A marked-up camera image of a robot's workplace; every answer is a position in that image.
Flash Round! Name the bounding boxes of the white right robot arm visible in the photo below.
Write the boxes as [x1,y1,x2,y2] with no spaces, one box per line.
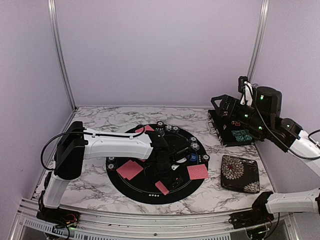
[210,82,320,224]

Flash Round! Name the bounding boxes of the round black poker mat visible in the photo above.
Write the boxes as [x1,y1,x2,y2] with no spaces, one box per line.
[106,123,208,205]

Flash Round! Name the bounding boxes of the black poker chip case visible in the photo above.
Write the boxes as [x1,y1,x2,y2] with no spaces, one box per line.
[207,109,255,147]

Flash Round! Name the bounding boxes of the floral patterned pouch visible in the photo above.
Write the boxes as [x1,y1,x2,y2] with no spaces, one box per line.
[220,155,260,194]

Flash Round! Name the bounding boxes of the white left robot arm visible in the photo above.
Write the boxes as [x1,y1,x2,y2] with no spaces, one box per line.
[41,121,191,223]

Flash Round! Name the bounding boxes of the red card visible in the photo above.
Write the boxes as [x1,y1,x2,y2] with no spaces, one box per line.
[135,125,155,133]
[187,164,209,180]
[116,160,143,181]

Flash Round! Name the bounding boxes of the red playing card deck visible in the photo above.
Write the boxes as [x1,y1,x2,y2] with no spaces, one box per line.
[155,180,170,196]

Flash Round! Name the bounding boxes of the blue small blind button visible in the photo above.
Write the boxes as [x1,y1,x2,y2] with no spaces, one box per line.
[187,153,198,164]

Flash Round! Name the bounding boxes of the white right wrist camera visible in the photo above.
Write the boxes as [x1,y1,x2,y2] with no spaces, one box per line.
[238,76,253,106]

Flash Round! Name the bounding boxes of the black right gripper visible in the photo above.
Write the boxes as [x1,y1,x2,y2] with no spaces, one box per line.
[211,94,270,136]

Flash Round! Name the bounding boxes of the grey chip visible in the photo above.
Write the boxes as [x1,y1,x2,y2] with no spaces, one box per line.
[166,125,173,131]
[191,143,200,151]

